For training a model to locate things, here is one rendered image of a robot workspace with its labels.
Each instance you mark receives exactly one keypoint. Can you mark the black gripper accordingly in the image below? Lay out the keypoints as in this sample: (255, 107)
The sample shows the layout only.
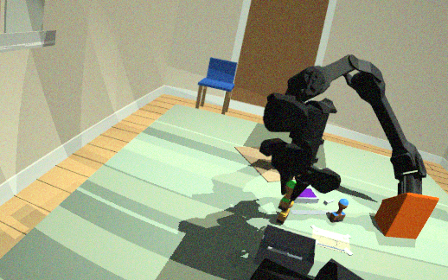
(323, 180)

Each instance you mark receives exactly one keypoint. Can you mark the yellow rubber stamp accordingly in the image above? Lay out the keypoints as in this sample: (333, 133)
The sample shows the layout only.
(283, 215)

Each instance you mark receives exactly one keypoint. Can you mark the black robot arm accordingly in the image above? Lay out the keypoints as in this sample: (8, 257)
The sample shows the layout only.
(289, 113)

